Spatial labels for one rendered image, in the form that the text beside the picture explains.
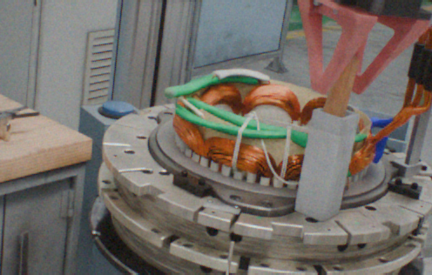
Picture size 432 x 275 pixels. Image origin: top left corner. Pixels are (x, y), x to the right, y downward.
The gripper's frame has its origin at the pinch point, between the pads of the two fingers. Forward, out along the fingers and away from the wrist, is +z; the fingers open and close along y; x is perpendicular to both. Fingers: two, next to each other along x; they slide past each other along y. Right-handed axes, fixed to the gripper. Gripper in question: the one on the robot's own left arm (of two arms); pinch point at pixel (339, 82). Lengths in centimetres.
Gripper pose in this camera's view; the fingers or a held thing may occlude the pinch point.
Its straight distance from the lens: 66.0
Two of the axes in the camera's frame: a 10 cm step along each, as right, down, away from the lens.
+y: 7.6, -0.4, 6.5
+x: -6.0, -4.3, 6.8
